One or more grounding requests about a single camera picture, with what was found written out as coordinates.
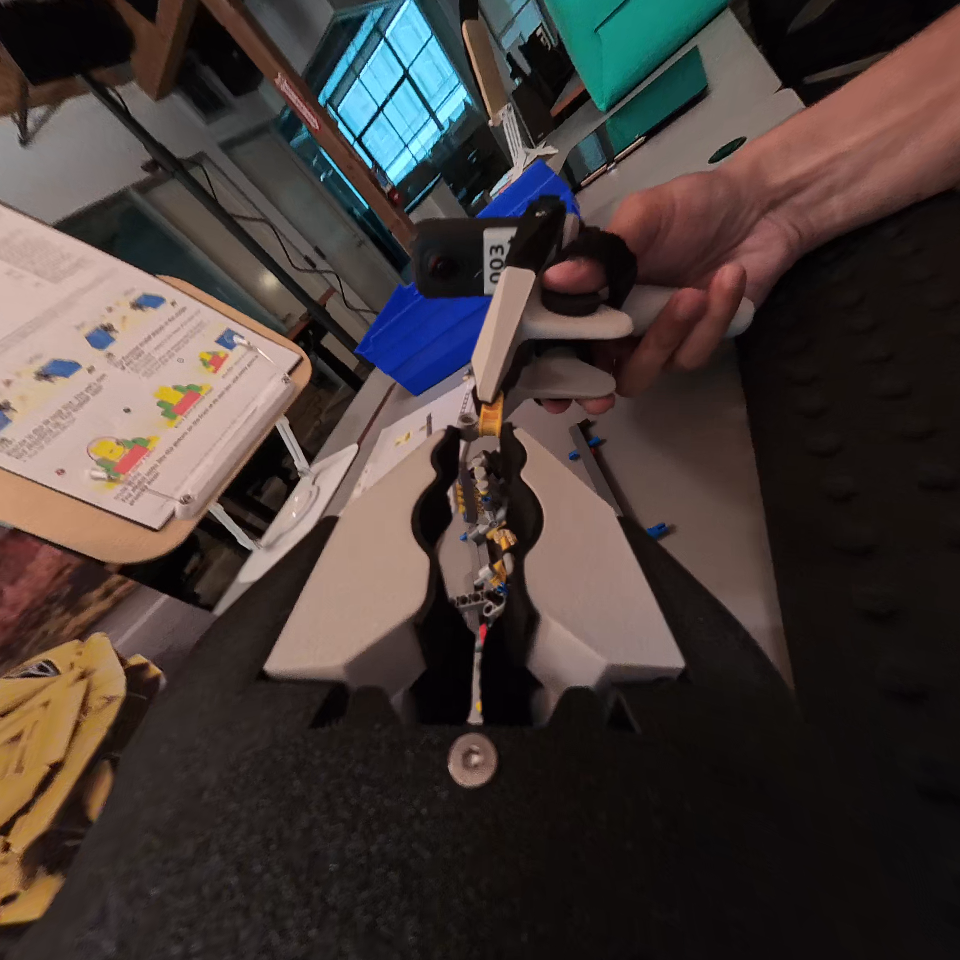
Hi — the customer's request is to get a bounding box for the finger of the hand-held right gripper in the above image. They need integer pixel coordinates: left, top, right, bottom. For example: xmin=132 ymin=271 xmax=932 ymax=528
xmin=471 ymin=266 xmax=539 ymax=406

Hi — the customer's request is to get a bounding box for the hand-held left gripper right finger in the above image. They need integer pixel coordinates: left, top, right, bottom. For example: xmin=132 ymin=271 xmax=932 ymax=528
xmin=482 ymin=422 xmax=687 ymax=726

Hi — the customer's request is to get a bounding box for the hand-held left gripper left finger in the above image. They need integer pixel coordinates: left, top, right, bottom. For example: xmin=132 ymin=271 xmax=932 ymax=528
xmin=262 ymin=426 xmax=476 ymax=726

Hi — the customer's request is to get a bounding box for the yellow toy liftarm grey bush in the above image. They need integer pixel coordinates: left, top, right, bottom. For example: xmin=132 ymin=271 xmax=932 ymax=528
xmin=457 ymin=396 xmax=509 ymax=441

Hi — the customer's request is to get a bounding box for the toy car chassis assembly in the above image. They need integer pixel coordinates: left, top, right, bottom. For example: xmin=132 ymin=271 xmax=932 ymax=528
xmin=447 ymin=450 xmax=520 ymax=654

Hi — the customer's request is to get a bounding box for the dark grey long toy beam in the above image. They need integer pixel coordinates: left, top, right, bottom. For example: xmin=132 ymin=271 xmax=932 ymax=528
xmin=566 ymin=420 xmax=630 ymax=520

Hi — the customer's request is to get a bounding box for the grey building instruction booklet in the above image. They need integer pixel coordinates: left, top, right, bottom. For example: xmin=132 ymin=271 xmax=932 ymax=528
xmin=348 ymin=386 xmax=481 ymax=498

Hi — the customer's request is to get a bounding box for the person's right forearm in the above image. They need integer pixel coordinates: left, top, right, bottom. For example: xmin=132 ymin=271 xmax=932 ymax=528
xmin=738 ymin=7 xmax=960 ymax=264

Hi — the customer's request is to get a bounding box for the yellow car toy set box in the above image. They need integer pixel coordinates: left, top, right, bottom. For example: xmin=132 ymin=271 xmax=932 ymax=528
xmin=0 ymin=525 xmax=166 ymax=927

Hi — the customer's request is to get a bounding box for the person's right hand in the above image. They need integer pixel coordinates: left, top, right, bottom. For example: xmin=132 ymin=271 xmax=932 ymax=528
xmin=540 ymin=171 xmax=807 ymax=417

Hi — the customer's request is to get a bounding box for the blue plastic bin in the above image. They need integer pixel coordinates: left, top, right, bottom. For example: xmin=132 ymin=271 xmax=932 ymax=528
xmin=354 ymin=157 xmax=582 ymax=396

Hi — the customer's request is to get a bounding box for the large paned window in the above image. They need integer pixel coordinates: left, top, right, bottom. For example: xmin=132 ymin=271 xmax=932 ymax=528
xmin=318 ymin=0 xmax=470 ymax=189

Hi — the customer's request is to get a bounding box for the tan board white stand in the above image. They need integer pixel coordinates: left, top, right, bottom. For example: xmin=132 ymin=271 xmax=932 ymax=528
xmin=459 ymin=15 xmax=560 ymax=172

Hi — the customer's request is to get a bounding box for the dark metal pole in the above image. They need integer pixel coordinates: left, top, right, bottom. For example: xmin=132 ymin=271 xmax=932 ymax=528
xmin=81 ymin=73 xmax=363 ymax=363

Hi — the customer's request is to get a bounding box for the teal felt pouch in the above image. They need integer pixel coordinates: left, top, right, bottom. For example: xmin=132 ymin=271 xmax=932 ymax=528
xmin=603 ymin=45 xmax=710 ymax=155

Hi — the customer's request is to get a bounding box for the black perforated panel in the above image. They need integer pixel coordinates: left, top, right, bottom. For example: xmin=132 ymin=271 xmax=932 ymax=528
xmin=738 ymin=195 xmax=960 ymax=960

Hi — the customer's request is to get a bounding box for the teal felt bag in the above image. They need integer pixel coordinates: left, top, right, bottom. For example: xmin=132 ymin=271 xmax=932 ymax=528
xmin=541 ymin=0 xmax=732 ymax=114

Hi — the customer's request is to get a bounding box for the printed instruction sheet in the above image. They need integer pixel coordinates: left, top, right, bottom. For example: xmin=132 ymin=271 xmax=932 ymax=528
xmin=0 ymin=202 xmax=301 ymax=530

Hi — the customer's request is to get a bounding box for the black office chair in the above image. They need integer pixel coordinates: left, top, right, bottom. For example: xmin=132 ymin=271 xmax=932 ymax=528
xmin=750 ymin=0 xmax=924 ymax=102

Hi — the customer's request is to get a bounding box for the brown wooden post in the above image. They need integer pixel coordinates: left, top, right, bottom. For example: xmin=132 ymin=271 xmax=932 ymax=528
xmin=198 ymin=0 xmax=417 ymax=245

